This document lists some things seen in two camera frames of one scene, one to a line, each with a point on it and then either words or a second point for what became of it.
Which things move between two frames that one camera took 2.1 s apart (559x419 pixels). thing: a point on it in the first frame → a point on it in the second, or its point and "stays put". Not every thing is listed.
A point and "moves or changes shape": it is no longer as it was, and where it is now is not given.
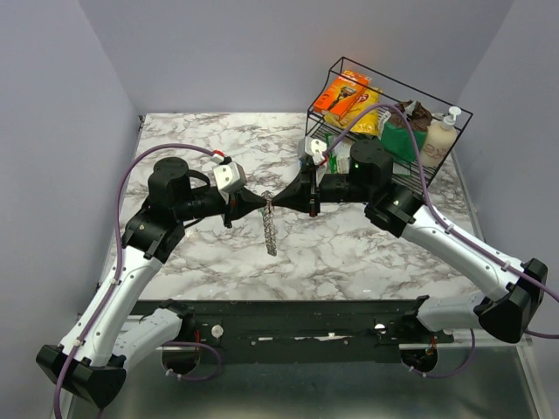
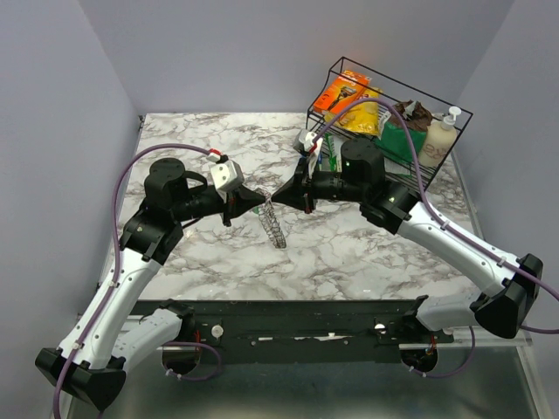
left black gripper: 236,208 stays put
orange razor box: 339,98 stays put
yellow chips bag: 369,125 stays put
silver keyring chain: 270,223 moves or changes shape
